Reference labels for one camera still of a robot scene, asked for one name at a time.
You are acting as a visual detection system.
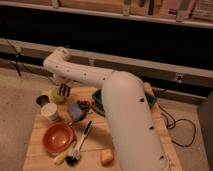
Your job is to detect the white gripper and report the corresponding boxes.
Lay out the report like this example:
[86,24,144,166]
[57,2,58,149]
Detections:
[53,74,71,97]

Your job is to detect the green plastic tray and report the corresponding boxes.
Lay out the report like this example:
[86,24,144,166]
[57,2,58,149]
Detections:
[91,89,156,116]

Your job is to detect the white dish brush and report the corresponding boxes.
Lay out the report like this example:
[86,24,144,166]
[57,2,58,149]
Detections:
[66,120,93,166]

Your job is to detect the yellow potato toy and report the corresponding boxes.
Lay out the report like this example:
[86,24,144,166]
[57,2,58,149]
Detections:
[100,149,114,166]

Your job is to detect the black cable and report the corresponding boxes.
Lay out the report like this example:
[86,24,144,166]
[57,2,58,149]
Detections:
[153,88,198,148]

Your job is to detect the orange bowl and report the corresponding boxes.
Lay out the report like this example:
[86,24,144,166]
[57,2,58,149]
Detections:
[42,123,74,153]

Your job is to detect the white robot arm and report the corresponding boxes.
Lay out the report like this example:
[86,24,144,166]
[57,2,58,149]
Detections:
[43,47,171,171]

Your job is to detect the wooden board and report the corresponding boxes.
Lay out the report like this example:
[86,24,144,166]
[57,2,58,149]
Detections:
[23,87,182,171]

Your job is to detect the white paper cup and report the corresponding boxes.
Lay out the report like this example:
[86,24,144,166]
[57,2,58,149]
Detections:
[41,103,59,121]

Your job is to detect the light green plastic cup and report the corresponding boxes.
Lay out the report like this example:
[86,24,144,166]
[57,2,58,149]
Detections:
[51,88,65,104]

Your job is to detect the dark grape bunch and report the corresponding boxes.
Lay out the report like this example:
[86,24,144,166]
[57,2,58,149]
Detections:
[77,100,91,112]

